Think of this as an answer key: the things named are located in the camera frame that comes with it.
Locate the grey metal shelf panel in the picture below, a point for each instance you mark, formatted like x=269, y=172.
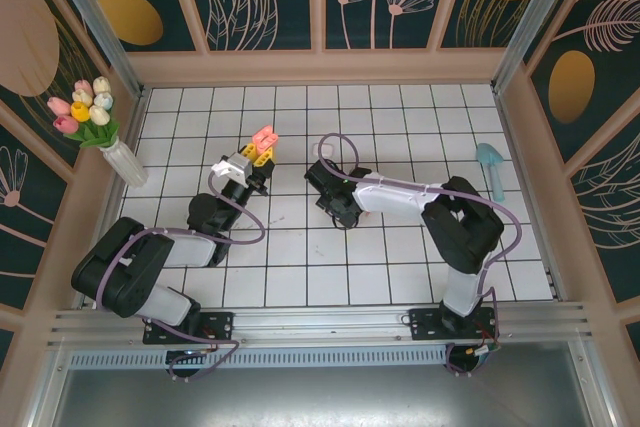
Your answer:
x=320, y=397

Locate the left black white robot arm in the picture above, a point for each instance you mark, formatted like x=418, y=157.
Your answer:
x=192, y=249

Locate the light blue toy shovel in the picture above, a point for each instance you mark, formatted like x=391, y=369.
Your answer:
x=487, y=154

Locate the artificial tulip bouquet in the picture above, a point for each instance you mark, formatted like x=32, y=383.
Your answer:
x=80, y=109

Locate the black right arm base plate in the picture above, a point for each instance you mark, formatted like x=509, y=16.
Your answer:
x=425, y=327

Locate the aluminium frame post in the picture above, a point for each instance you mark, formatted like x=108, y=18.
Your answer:
x=95, y=27
x=535, y=17

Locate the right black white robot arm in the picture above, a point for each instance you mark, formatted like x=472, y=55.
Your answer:
x=395, y=197

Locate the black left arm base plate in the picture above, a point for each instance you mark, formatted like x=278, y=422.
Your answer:
x=220, y=327

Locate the aluminium mounting rail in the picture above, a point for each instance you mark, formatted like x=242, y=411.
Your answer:
x=320, y=327

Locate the clear ribbed glass vase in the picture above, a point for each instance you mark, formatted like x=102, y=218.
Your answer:
x=125, y=164

